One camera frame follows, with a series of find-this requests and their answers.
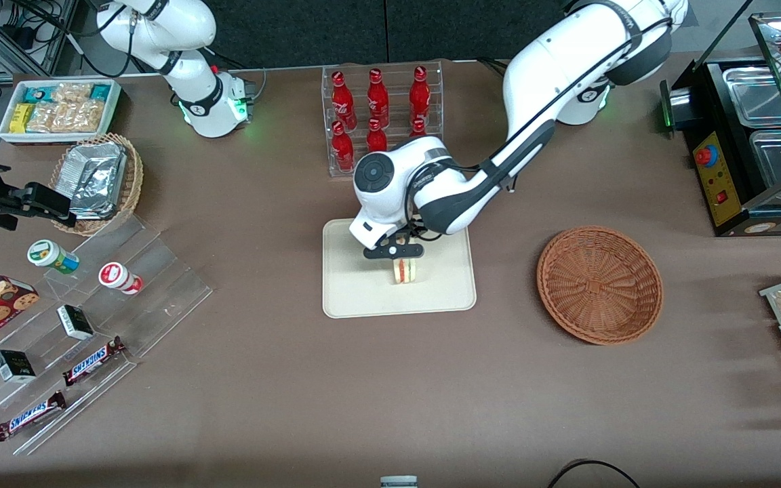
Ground cream rectangular plastic tray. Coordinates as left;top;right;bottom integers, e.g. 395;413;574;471
322;212;477;319

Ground small tan wicker basket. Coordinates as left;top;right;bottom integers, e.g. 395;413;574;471
49;133;144;237

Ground large round brown wicker basket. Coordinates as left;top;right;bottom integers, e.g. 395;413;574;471
536;226;664;346

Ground green lid snack cup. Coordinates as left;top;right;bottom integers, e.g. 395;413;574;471
28;239;81;275

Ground silver foil packets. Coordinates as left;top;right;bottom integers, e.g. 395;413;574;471
65;142;127;220

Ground white rectangular snack bin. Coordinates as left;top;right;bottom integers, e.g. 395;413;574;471
0;78;123;146

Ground red lid snack cup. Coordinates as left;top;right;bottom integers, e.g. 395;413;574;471
98;262;144;296

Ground small black box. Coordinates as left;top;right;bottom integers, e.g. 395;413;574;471
0;350;37;384
57;305;95;341

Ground clear acrylic stepped display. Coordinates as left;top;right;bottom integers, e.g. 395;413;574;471
0;216;214;456

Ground clear acrylic bottle rack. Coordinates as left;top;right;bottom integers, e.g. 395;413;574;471
321;60;444;178

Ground Snickers chocolate bar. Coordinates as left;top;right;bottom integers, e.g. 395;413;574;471
62;336;127;387
0;390;67;442

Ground black food warmer yellow panel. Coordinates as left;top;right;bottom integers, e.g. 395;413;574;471
660;12;781;238

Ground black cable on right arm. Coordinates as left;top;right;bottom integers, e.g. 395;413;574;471
75;0;164;77

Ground aluminium frame with cables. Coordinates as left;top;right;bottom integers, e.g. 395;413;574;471
0;0;83;77

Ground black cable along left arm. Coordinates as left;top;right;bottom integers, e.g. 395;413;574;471
404;14;676;235

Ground black cable loop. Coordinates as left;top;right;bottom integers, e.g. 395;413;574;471
546;459;642;488

